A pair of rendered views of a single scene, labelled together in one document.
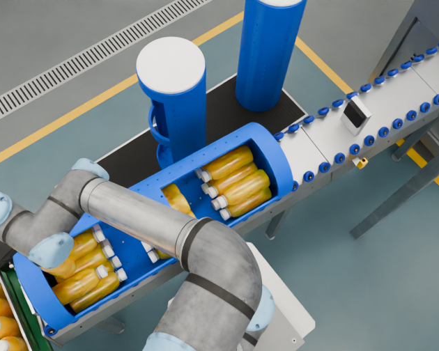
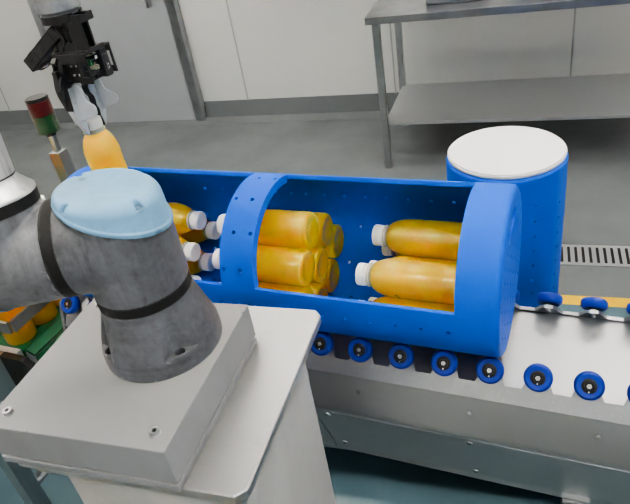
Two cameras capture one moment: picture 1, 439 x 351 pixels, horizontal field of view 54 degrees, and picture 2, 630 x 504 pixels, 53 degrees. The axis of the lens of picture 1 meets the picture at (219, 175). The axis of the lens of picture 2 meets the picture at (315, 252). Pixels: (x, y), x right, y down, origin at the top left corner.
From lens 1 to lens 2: 1.07 m
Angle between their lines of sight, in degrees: 50
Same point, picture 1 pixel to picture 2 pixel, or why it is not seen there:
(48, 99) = not seen: hidden behind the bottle
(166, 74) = (486, 155)
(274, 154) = (484, 211)
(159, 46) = (513, 131)
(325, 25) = not seen: outside the picture
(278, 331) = (159, 401)
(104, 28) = not seen: hidden behind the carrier
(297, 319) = (230, 457)
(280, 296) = (256, 404)
